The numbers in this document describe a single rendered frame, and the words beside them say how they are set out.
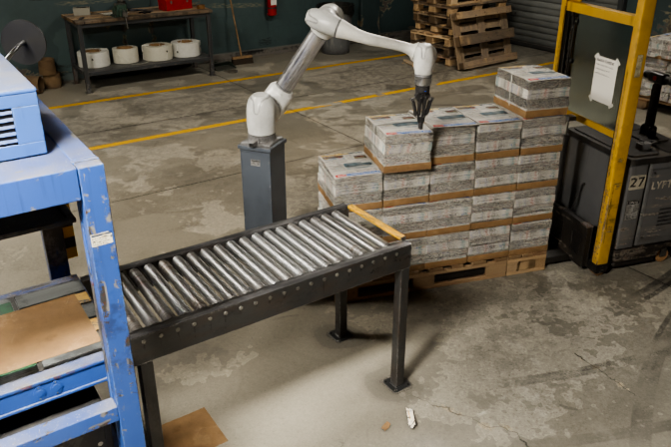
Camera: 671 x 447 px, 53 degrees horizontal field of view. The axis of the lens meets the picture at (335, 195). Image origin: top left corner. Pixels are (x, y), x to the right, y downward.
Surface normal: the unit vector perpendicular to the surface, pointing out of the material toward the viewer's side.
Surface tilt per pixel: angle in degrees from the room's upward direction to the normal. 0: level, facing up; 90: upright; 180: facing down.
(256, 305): 90
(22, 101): 90
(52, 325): 0
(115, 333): 90
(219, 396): 0
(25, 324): 0
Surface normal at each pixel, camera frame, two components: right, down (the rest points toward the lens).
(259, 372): 0.00, -0.91
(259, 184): -0.37, 0.37
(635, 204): 0.29, 0.39
